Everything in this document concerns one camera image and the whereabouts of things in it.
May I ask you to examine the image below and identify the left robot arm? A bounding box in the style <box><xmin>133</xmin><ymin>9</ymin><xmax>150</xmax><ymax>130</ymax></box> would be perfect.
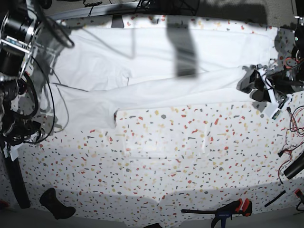
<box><xmin>237</xmin><ymin>16</ymin><xmax>304</xmax><ymax>113</ymax></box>

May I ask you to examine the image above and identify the white T-shirt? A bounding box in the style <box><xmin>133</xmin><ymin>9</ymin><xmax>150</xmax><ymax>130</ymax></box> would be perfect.
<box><xmin>40</xmin><ymin>28</ymin><xmax>272</xmax><ymax>133</ymax></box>

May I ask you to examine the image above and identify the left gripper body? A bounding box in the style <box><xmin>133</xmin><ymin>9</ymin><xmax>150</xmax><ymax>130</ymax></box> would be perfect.
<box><xmin>239</xmin><ymin>65</ymin><xmax>292</xmax><ymax>109</ymax></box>

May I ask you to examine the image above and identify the long black tube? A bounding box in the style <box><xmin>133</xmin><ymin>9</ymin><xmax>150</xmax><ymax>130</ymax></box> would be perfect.
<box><xmin>0</xmin><ymin>141</ymin><xmax>30</xmax><ymax>209</ymax></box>

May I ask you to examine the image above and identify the black cylinder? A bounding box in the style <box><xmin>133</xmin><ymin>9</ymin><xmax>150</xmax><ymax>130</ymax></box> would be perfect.
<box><xmin>284</xmin><ymin>154</ymin><xmax>304</xmax><ymax>180</ymax></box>

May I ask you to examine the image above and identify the small black rod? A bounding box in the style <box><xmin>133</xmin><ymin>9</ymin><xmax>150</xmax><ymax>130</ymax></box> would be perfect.
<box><xmin>264</xmin><ymin>190</ymin><xmax>286</xmax><ymax>208</ymax></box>

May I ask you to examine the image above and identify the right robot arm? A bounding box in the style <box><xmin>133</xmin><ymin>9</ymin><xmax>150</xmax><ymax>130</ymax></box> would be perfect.
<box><xmin>0</xmin><ymin>0</ymin><xmax>74</xmax><ymax>161</ymax></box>

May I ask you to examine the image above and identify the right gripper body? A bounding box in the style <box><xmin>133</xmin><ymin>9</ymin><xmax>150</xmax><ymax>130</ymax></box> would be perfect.
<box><xmin>4</xmin><ymin>121</ymin><xmax>45</xmax><ymax>159</ymax></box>

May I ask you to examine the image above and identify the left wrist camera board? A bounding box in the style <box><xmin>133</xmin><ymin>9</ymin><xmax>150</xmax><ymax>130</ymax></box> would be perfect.
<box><xmin>269</xmin><ymin>108</ymin><xmax>282</xmax><ymax>121</ymax></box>

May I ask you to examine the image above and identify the red black wire bundle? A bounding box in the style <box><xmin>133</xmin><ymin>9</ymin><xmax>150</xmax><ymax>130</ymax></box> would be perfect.
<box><xmin>277</xmin><ymin>107</ymin><xmax>304</xmax><ymax>178</ymax></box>

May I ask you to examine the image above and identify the small orange black clip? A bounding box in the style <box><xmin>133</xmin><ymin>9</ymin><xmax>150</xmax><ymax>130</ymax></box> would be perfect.
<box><xmin>295</xmin><ymin>189</ymin><xmax>302</xmax><ymax>197</ymax></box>

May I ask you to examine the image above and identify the black orange bar clamp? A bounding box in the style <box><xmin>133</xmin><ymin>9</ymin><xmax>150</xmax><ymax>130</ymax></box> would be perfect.
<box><xmin>181</xmin><ymin>199</ymin><xmax>253</xmax><ymax>228</ymax></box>

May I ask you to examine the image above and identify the terrazzo patterned tablecloth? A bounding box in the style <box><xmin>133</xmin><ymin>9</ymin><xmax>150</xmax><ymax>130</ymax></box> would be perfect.
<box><xmin>18</xmin><ymin>15</ymin><xmax>304</xmax><ymax>227</ymax></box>

